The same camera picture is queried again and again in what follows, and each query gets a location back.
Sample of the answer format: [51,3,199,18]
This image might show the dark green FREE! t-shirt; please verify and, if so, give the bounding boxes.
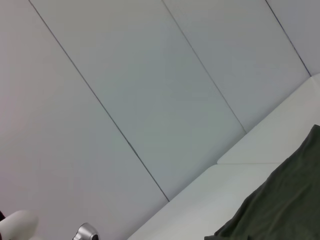
[203,124,320,240]

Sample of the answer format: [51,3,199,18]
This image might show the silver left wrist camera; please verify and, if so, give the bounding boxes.
[72,222,101,240]

